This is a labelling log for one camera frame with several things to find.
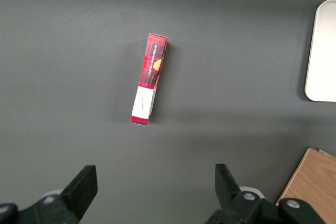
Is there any red plaid cookie box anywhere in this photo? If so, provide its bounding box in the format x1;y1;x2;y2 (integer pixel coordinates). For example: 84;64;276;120
130;33;168;126

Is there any beige plastic tray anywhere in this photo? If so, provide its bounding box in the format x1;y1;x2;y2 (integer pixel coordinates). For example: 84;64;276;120
304;0;336;102

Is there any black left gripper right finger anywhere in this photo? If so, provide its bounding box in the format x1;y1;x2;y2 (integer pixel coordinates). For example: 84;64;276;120
207;164;264;224

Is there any wooden drawer cabinet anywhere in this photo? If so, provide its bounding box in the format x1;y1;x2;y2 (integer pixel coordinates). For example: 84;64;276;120
275;147;336;224

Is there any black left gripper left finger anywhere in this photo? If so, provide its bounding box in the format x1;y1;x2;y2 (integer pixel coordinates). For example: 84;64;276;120
23;165;99;224

